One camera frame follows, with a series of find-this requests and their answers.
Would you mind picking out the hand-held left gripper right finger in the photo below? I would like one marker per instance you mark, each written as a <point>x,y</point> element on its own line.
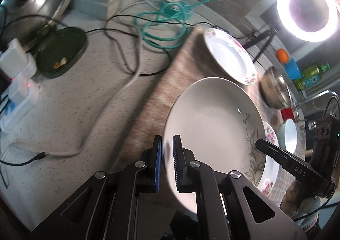
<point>176,165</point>

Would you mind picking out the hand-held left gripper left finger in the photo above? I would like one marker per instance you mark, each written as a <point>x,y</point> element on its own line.
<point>158,161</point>

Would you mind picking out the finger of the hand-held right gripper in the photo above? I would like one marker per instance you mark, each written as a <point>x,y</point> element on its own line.
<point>271,151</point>

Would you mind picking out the white floral plate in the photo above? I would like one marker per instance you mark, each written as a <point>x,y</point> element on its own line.
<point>271,136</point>
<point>228,54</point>

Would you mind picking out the large white leaf-print plate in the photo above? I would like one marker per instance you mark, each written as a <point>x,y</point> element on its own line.
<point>212,128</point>

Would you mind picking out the stainless steel bowl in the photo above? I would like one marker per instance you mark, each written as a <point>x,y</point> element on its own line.
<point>276,88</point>

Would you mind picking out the person's right hand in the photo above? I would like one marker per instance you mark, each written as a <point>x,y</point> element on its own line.
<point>309,210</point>

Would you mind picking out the light green bowl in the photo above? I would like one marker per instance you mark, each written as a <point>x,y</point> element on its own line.
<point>289,133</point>

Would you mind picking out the chrome faucet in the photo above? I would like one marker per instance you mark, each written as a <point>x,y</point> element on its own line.
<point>316,96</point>

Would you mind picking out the beige plaid cloth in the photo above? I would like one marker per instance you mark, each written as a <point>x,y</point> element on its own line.
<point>159,96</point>

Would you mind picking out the green bottle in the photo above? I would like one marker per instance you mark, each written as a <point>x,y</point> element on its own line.
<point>313,75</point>

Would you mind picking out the blue container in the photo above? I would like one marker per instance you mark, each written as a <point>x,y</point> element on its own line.
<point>293,70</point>

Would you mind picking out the orange fruit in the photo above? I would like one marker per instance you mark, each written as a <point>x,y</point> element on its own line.
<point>282,55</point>

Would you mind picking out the black tripod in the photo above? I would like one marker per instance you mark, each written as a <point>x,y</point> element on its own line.
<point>268,36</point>

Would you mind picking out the black inline remote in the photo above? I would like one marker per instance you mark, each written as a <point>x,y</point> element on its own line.
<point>221,29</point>

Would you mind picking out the dark green lid holder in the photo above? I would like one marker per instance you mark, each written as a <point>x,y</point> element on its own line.
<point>63,48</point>

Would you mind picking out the white power strip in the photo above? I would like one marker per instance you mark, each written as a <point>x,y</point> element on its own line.
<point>21,101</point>

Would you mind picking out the round teal power strip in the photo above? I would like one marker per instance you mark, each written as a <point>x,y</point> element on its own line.
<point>172,10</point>

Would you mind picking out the white charger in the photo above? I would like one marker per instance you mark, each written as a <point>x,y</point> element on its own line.
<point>12,54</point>
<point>26,68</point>

